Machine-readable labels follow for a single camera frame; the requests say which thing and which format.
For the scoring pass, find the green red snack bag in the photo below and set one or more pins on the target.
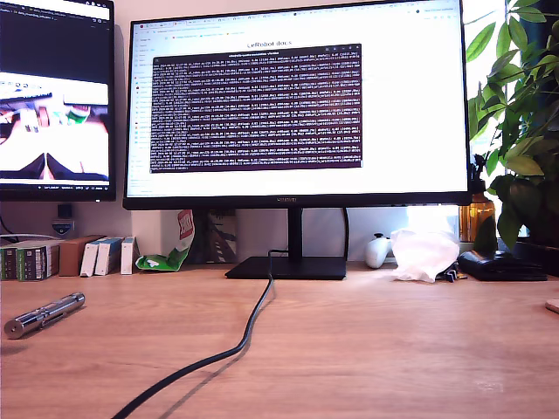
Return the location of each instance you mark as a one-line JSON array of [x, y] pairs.
[[166, 263]]

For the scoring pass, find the white crumpled plastic bag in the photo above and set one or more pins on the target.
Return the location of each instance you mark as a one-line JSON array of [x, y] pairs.
[[423, 255]]

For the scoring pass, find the black square planter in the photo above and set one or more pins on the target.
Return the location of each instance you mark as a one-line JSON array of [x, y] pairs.
[[537, 257]]

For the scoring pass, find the white game controller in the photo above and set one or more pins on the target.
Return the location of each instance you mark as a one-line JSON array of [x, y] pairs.
[[376, 253]]

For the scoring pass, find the green printed box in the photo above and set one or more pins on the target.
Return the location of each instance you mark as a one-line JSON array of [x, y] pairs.
[[37, 264], [8, 264]]

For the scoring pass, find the black Huawei computer monitor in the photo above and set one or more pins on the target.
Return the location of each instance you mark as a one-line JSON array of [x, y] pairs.
[[415, 109]]

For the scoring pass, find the round cork coaster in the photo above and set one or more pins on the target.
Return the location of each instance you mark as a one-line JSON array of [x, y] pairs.
[[554, 305]]

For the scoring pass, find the black dark-screen computer monitor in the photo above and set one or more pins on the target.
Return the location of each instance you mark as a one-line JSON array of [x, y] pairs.
[[57, 52]]

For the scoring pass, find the brown cardboard box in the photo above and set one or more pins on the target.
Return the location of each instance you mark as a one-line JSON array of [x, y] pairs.
[[70, 258]]

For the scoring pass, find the small black wall cube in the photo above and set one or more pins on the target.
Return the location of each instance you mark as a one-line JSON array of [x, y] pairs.
[[64, 210]]

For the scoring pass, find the amber pump bottle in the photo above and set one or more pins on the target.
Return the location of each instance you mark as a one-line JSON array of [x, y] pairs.
[[476, 214]]

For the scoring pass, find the blue white badge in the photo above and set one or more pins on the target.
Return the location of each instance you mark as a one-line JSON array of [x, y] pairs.
[[62, 228]]

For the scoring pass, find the black leather wallet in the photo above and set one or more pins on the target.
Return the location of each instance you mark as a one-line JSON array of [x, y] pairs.
[[502, 267]]

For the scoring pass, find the metallic silver laser pointer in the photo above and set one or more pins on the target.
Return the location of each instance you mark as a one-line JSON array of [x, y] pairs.
[[43, 315]]

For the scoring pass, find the green leafy houseplant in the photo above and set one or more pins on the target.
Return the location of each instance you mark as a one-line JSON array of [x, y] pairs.
[[524, 144]]

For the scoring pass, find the white slim box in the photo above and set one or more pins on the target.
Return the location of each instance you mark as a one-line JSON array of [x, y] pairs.
[[127, 257]]

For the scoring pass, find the dark printed book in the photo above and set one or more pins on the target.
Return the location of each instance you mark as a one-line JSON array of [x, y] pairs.
[[218, 238]]

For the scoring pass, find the white blue box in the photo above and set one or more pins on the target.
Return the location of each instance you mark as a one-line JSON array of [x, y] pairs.
[[87, 261], [105, 259]]

